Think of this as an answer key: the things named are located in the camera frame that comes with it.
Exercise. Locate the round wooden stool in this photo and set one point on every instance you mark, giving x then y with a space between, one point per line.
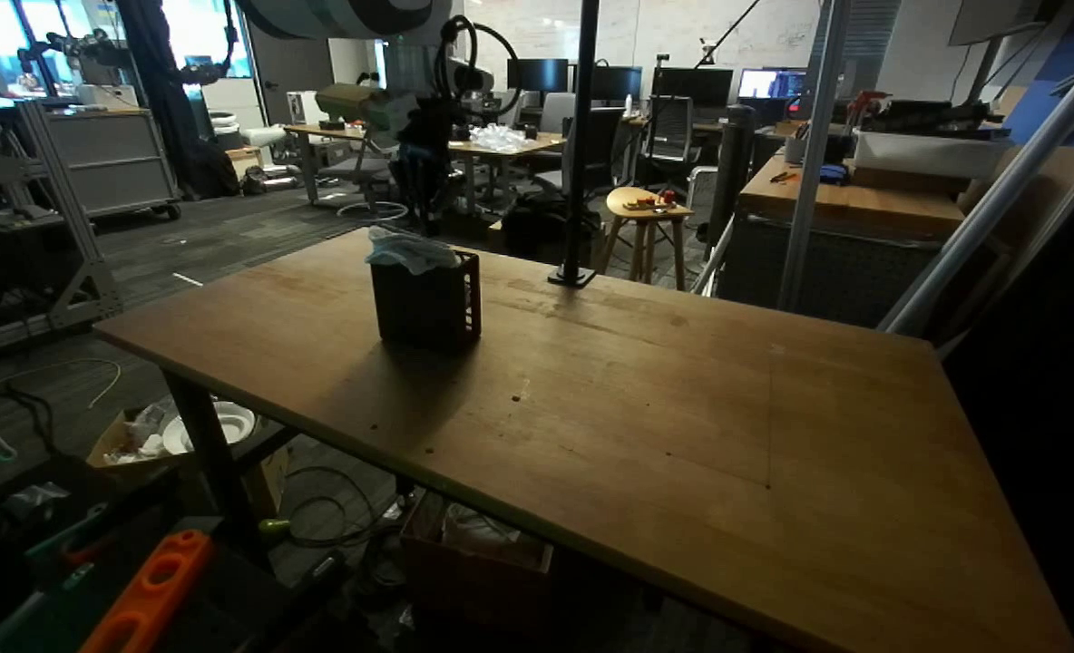
642 205

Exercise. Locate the grey rolling cabinet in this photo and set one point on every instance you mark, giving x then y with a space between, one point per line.
105 165

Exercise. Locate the black table leg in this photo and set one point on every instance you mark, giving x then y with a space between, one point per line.
214 473

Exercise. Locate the wooden workbench with drawers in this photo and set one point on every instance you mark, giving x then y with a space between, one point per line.
848 231

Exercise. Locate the black vertical pole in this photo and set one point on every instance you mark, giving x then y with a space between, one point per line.
578 145

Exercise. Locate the white bowl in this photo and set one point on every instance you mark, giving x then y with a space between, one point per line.
214 428

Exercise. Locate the black perforated basket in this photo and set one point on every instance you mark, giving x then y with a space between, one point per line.
423 310

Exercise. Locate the wooden office desk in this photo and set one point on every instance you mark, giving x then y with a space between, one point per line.
507 150

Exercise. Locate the orange plastic crate piece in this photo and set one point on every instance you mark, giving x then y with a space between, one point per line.
149 594

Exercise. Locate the silver diagonal bar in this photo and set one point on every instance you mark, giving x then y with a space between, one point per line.
994 194

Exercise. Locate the brown box with white stuffing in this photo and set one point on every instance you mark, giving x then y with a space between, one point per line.
475 555

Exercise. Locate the red tools on stool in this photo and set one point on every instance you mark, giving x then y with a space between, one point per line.
641 202

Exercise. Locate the grey office chair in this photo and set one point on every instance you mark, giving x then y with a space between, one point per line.
670 128

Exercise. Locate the dark computer monitor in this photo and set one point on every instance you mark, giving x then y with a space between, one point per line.
691 90

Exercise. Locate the grey metal shelf rack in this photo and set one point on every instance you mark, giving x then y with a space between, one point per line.
41 242

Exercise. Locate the silver vertical post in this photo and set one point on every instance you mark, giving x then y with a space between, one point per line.
809 159

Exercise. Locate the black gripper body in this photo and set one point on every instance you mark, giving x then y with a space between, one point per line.
426 138

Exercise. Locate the lit computer monitor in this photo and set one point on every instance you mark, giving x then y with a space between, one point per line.
775 86

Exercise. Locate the open cardboard box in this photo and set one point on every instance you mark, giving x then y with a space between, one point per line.
125 454

